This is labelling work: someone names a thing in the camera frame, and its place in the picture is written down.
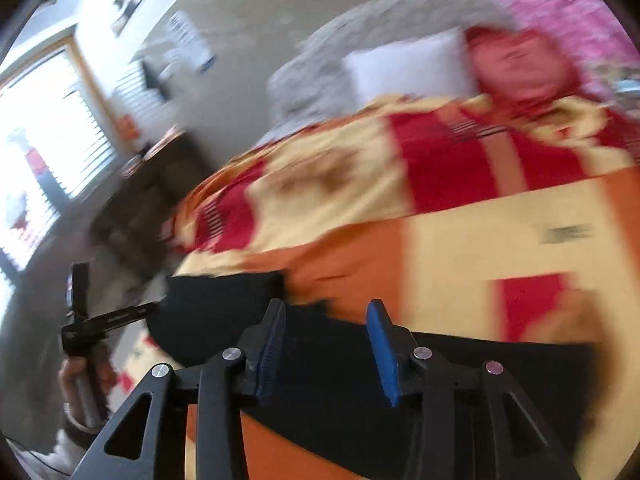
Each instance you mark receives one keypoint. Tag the person's left hand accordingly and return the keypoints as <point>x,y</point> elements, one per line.
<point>67,377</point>

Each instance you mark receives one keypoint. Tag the grey upholstered headboard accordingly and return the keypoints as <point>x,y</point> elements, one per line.
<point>330,60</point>

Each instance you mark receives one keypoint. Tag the red pillow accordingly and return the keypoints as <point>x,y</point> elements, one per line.
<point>520,65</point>

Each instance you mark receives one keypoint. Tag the person's left forearm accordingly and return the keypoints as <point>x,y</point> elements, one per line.
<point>55,442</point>

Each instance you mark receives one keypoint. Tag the red yellow orange printed blanket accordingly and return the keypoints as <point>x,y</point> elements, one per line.
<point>450,220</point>

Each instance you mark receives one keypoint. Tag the window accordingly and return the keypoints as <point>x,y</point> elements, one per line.
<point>45,145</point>

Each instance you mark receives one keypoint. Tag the black pants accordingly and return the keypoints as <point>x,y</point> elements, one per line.
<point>320,360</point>

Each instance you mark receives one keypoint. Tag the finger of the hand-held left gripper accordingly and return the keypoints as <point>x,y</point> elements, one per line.
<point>127,314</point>

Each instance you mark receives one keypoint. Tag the white pillow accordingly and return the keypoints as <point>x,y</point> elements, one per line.
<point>410,67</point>

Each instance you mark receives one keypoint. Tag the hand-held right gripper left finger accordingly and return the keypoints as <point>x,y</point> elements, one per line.
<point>268,360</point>

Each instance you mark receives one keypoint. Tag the pink floral cloth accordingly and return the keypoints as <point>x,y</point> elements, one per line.
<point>570,25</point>

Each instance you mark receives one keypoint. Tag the dark wooden table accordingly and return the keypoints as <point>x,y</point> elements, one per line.
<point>160,180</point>

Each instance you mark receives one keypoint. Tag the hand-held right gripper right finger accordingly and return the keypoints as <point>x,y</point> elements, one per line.
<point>382,360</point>

